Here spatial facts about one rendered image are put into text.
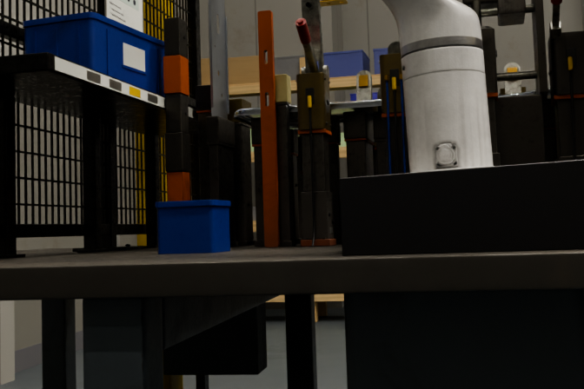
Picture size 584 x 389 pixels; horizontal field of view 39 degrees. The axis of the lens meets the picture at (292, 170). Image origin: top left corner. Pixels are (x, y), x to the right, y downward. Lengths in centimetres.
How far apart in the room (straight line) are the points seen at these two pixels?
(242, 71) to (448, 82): 577
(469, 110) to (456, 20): 13
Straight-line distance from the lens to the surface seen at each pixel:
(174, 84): 177
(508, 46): 899
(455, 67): 118
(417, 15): 120
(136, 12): 224
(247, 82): 687
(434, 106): 117
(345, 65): 668
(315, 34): 172
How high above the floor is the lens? 73
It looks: 4 degrees up
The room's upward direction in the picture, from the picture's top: 2 degrees counter-clockwise
